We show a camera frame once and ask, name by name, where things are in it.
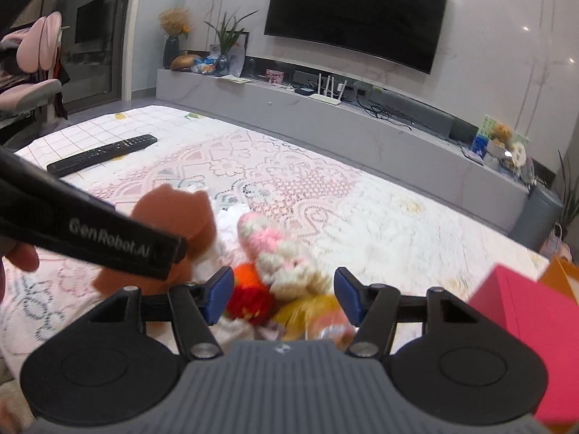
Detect brown round bread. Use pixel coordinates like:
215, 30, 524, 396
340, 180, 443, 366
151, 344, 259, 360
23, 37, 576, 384
171, 54, 202, 72

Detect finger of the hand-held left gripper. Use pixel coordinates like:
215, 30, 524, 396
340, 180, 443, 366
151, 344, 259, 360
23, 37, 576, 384
151, 230, 188, 282

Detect grey television cabinet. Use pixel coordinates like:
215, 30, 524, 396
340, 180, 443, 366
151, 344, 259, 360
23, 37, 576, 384
156, 56, 544, 236

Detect grey round bin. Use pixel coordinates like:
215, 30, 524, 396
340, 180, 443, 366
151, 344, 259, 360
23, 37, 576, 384
511, 187, 564, 249

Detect white pink lace tablecloth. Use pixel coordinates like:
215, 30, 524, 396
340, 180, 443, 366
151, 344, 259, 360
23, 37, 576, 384
0, 105, 550, 362

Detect white router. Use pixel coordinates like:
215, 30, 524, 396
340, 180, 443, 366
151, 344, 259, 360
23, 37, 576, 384
309, 73, 348, 106

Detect brown teddy bear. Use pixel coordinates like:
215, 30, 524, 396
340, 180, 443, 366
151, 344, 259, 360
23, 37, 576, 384
491, 124, 514, 150

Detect black remote control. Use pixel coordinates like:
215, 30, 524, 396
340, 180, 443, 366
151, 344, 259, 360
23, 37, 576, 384
46, 135, 158, 178

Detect black cables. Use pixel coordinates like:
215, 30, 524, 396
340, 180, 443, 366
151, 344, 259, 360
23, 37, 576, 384
357, 95, 417, 129

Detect black curved television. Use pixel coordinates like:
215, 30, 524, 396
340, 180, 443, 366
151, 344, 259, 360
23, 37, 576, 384
263, 0, 451, 74

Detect tall green houseplant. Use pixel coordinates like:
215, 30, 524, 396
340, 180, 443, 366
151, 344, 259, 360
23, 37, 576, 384
554, 149, 579, 236

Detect pink cardboard box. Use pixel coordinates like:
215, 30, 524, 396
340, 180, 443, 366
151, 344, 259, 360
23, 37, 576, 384
468, 264, 579, 426

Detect brown plush toy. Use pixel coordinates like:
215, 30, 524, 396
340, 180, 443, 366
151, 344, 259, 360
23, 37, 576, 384
93, 188, 218, 297

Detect teddy bear with gift items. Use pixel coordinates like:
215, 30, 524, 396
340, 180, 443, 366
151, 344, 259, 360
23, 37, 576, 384
477, 115, 530, 163

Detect orange cardboard box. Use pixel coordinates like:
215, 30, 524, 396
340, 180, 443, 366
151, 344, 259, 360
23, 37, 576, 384
538, 255, 579, 301

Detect person's left hand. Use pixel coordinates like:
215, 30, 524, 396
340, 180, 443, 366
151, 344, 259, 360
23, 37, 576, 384
0, 243, 42, 308

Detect yellow foil snack bag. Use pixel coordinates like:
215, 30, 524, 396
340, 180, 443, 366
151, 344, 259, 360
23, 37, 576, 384
274, 294, 358, 344

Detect green plant in glass vase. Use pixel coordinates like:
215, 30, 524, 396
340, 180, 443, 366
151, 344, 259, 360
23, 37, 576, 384
204, 9, 258, 76

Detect pink desk chair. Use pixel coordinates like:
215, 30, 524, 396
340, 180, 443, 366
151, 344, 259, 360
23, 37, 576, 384
0, 11, 68, 132

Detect grey soundbar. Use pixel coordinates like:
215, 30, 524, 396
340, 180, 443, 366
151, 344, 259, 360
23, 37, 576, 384
368, 88, 455, 139

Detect glass sliding door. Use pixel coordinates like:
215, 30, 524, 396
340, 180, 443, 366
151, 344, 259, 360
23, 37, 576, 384
45, 0, 136, 114

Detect pink white crochet toy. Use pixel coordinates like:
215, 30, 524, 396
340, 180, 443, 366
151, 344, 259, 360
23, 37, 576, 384
237, 212, 331, 301

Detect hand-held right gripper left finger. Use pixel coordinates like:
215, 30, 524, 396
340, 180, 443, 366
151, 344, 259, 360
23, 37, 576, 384
80, 266, 236, 361

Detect dried flower bunch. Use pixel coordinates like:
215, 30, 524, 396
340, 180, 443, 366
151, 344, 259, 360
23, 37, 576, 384
158, 8, 191, 39

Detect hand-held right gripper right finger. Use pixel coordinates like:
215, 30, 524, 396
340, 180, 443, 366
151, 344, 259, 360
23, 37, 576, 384
334, 267, 488, 359

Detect orange red crochet toy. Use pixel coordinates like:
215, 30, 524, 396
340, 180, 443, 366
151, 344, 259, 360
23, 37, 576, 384
226, 263, 276, 326

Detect dark vase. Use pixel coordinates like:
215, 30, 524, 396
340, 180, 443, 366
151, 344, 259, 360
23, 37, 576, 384
163, 36, 182, 69

